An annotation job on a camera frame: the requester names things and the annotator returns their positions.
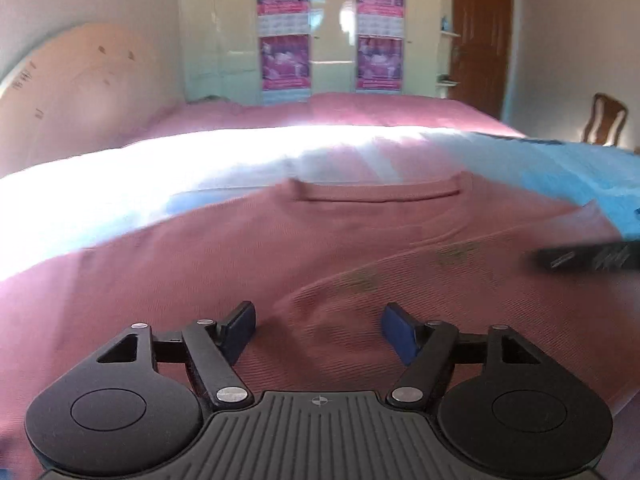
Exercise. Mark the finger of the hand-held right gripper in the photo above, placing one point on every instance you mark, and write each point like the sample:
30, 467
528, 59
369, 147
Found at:
562, 259

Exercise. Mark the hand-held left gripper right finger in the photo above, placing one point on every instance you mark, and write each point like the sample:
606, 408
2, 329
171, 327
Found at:
398, 332

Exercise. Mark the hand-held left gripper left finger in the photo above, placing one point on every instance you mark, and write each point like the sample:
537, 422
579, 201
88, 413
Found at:
239, 327

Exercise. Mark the pink knit sweater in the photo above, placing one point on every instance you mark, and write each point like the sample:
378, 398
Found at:
320, 260

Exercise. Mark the wooden chair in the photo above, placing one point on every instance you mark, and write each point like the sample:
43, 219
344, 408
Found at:
602, 120

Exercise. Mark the white blue pink printed blanket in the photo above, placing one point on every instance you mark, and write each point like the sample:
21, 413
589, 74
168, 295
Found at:
125, 180

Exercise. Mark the pink bed sheet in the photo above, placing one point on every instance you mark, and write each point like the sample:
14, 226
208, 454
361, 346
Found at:
350, 112

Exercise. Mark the brown wooden door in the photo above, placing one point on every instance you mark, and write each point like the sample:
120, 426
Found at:
482, 35

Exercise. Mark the cream corner shelf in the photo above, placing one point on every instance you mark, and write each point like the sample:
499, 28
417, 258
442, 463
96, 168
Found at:
449, 32

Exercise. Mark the beige wooden headboard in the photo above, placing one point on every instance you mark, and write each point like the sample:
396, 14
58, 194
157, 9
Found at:
85, 100

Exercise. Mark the cream wardrobe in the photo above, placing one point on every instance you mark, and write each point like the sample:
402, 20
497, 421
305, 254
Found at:
330, 35

